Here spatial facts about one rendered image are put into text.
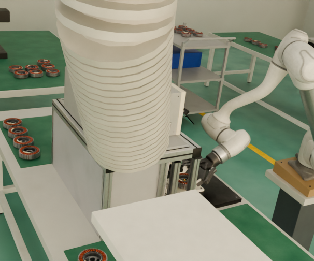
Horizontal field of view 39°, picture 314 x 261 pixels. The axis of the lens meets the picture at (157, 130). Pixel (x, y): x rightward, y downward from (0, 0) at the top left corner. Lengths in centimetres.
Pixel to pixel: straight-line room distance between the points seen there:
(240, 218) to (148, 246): 104
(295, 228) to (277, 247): 63
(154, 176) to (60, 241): 46
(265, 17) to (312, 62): 771
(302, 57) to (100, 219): 113
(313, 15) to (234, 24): 198
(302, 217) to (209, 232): 145
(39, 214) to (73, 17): 152
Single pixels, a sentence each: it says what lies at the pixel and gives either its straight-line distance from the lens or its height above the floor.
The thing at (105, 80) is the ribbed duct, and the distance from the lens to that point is 60.
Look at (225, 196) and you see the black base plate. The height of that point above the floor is 77.
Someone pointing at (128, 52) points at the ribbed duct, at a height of 179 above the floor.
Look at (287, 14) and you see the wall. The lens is 1003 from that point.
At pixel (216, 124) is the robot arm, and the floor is 104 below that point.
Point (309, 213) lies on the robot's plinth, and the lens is 265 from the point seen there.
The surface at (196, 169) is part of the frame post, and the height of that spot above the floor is 100.
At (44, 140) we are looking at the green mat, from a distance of 265.
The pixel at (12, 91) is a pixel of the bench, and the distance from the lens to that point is 340.
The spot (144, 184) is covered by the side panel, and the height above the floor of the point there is 98.
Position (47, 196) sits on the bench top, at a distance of 214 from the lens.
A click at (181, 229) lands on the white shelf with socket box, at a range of 123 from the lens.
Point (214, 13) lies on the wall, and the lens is 876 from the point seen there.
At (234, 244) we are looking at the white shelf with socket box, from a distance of 122.
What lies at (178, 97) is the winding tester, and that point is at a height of 130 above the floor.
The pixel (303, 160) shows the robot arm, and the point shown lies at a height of 89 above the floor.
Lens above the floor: 194
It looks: 25 degrees down
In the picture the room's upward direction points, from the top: 7 degrees clockwise
